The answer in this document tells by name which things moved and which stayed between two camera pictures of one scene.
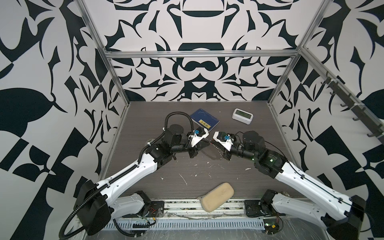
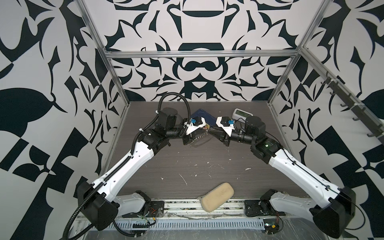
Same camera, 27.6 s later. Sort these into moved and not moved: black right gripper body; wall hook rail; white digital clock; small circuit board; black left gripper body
Moved: black right gripper body; black left gripper body
Not moved: wall hook rail; white digital clock; small circuit board
